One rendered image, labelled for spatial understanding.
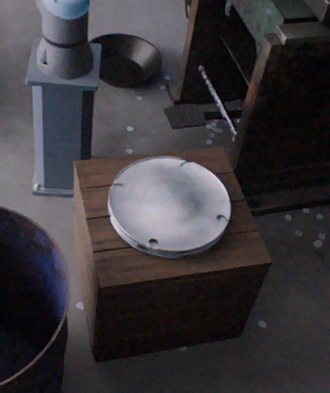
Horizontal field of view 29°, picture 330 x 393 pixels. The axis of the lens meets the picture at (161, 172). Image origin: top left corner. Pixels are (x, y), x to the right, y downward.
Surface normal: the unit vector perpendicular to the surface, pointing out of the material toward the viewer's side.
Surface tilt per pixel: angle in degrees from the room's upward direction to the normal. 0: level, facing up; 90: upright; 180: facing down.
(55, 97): 90
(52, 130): 90
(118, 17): 0
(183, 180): 0
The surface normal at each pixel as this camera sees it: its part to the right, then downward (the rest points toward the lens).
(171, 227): 0.12, -0.68
